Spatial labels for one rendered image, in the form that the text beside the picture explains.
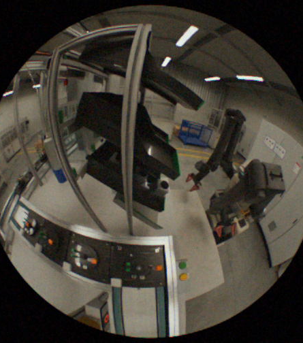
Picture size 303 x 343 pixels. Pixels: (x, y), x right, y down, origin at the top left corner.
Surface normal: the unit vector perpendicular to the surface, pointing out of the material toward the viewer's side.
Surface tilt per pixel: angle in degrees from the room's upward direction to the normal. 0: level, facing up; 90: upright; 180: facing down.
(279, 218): 90
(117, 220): 0
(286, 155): 90
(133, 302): 0
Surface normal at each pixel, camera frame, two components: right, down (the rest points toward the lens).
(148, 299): 0.14, -0.76
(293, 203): -0.99, -0.06
